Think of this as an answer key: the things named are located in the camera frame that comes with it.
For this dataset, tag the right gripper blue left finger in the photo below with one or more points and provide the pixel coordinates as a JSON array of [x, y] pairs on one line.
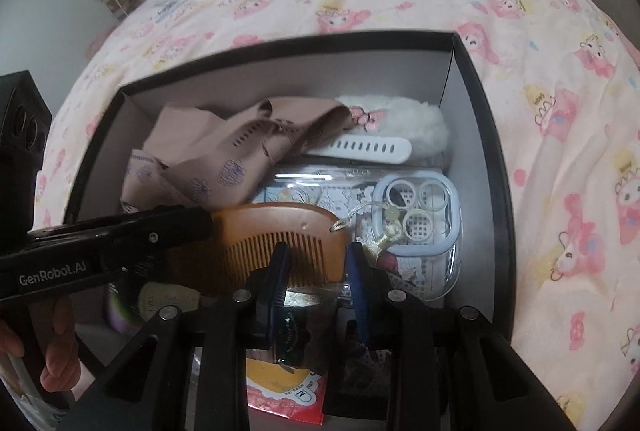
[[271, 291]]

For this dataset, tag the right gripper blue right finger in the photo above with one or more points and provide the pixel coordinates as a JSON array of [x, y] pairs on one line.
[[369, 286]]

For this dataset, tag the brown wooden comb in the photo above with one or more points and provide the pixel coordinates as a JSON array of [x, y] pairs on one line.
[[245, 237]]

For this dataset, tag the beige patterned cloth garment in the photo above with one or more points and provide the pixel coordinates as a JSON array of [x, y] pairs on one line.
[[194, 158]]

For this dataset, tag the person's left hand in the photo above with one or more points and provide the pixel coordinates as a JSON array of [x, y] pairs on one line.
[[62, 369]]

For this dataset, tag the clear case with hair rollers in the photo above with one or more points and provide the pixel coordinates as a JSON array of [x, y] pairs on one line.
[[417, 224]]

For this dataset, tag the red orange snack packet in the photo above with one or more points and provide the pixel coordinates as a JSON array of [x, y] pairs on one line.
[[285, 391]]

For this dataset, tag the white fluffy plush headband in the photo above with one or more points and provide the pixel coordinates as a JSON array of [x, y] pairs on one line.
[[421, 123]]

